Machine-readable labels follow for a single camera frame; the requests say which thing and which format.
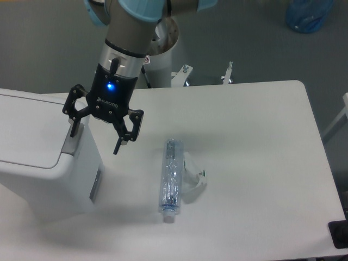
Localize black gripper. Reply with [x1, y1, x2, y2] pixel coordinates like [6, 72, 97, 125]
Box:
[62, 65, 144, 155]

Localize white trash can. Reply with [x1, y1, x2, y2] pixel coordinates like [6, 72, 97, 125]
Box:
[1, 89, 103, 220]

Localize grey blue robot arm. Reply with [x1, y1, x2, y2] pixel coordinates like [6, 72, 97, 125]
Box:
[63, 1, 217, 154]

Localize crushed clear plastic bottle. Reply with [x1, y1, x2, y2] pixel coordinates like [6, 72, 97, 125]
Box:
[158, 139, 184, 223]

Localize blue plastic bag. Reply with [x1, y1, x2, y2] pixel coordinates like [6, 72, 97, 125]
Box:
[285, 0, 334, 34]

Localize black device at table edge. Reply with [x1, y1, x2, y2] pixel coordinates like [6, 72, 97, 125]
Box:
[328, 220, 347, 249]

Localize black pedestal cable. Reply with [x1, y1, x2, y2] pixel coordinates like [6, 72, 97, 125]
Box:
[140, 65, 152, 89]

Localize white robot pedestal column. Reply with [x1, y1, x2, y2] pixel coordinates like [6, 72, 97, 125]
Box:
[140, 16, 180, 89]

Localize white pedestal base frame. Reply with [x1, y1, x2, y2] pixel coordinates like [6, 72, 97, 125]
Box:
[171, 61, 234, 88]

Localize white furniture frame right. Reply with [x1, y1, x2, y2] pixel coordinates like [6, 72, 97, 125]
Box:
[321, 93, 347, 144]

